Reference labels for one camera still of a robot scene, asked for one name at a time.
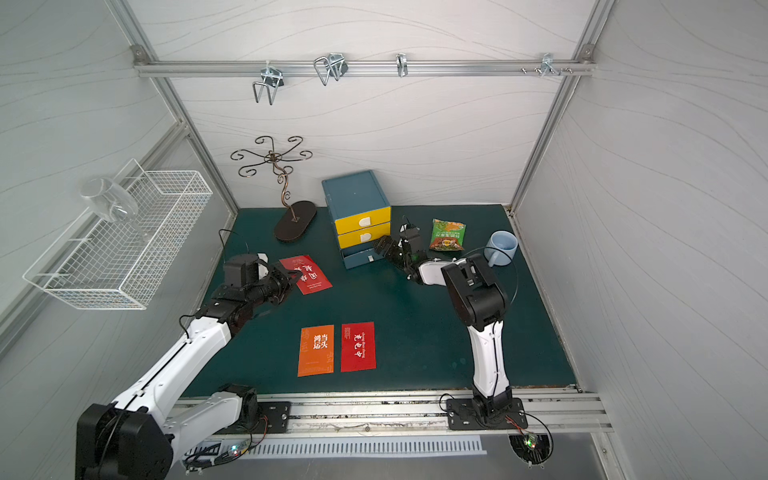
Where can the brown metal jewelry stand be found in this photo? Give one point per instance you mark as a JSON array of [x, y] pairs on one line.
[[299, 215]]

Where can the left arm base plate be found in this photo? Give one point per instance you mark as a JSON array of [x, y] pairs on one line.
[[270, 417]]

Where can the wire metal hook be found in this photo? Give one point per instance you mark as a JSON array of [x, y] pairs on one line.
[[332, 66]]

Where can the light blue mug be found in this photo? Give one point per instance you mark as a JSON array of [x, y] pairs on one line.
[[500, 249]]

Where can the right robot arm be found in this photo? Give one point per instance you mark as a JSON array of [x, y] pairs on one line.
[[479, 301]]

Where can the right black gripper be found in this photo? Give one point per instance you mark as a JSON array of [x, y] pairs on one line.
[[395, 251]]

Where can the teal drawer cabinet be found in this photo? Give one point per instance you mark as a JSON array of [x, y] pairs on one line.
[[353, 193]]

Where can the red postcard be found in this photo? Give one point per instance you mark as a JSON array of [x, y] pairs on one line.
[[358, 347], [312, 279]]

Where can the small metal clip hook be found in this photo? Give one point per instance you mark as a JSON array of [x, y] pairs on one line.
[[402, 65]]

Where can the green table mat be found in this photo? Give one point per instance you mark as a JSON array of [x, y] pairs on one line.
[[420, 342]]

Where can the teal bottom drawer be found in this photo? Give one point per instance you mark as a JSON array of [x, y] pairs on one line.
[[358, 255]]

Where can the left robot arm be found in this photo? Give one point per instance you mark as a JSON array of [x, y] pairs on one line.
[[135, 435]]

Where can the clear wine glass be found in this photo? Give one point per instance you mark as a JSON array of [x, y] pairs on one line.
[[109, 200]]

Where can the double metal hook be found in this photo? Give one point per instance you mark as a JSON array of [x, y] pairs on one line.
[[266, 88]]

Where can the white vent strip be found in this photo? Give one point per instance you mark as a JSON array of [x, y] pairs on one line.
[[367, 447]]

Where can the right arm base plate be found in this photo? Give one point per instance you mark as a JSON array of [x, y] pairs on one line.
[[469, 415]]

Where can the horizontal aluminium rail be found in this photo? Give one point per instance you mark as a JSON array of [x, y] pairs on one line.
[[357, 68]]

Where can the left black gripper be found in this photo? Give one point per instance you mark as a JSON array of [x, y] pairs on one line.
[[279, 284]]

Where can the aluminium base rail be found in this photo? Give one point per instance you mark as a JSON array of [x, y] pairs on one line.
[[421, 412]]

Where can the orange postcard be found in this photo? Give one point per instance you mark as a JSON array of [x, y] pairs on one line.
[[316, 353]]

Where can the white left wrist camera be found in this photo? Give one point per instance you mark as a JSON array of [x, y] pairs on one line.
[[262, 265]]

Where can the white wire basket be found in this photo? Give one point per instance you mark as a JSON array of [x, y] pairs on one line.
[[99, 265]]

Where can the green snack packet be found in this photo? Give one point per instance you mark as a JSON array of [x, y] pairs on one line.
[[447, 236]]

